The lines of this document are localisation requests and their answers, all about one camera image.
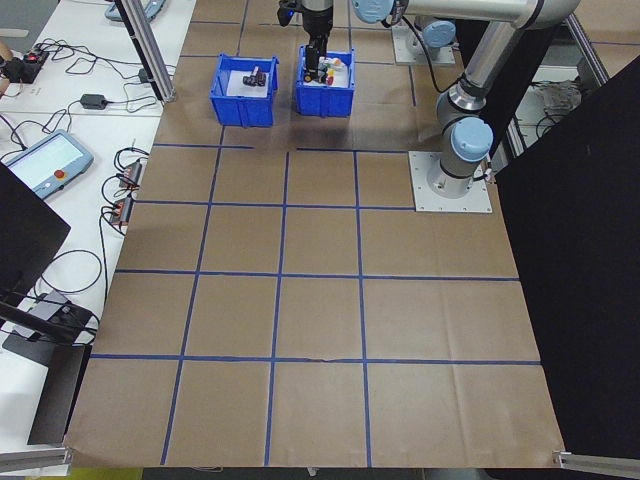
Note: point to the blue plastic storage bin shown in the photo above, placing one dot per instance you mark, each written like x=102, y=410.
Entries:
x=245, y=112
x=325, y=102

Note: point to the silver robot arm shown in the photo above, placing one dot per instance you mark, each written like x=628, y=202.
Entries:
x=495, y=52
x=440, y=32

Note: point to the small red white battery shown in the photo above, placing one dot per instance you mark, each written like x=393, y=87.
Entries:
x=328, y=77

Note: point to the black control box red button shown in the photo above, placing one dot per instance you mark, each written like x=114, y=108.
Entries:
x=25, y=67

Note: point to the person's hand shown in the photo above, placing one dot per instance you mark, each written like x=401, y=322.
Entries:
x=3, y=50

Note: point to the small mixed parts pile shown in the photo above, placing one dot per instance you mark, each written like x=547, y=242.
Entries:
x=342, y=75

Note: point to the dark cylindrical capacitor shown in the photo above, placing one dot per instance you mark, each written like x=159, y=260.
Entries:
x=248, y=79
x=261, y=79

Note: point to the white foam liner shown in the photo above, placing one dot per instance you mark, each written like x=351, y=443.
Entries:
x=235, y=87

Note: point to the black power adapter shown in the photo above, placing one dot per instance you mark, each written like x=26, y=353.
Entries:
x=93, y=101
x=144, y=76

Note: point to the blue grey teach pendant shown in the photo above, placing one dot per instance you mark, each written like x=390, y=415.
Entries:
x=50, y=160
x=111, y=11

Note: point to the black adapter with orange leads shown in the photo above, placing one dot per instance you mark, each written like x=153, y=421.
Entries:
x=129, y=172
x=122, y=209

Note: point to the black monitor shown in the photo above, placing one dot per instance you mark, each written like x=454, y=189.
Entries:
x=25, y=235

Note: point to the grey flat device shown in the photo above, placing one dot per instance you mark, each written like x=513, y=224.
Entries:
x=50, y=304

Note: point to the black flat plate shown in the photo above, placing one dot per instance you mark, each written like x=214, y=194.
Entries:
x=25, y=350

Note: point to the black upright panel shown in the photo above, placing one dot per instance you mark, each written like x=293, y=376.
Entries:
x=57, y=395

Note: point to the aluminium profile bar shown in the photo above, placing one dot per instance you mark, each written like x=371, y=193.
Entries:
x=595, y=457
x=35, y=459

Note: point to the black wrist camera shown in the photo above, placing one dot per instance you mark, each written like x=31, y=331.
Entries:
x=285, y=12

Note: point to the white square base plate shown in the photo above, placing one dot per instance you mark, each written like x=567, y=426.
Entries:
x=400, y=50
x=475, y=202

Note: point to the aluminium upright post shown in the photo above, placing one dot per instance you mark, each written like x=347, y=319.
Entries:
x=150, y=50

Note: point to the aluminium frame bar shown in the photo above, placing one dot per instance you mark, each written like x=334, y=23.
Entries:
x=587, y=50
x=515, y=135

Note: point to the black frame cover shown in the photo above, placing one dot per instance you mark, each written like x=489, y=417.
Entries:
x=575, y=250

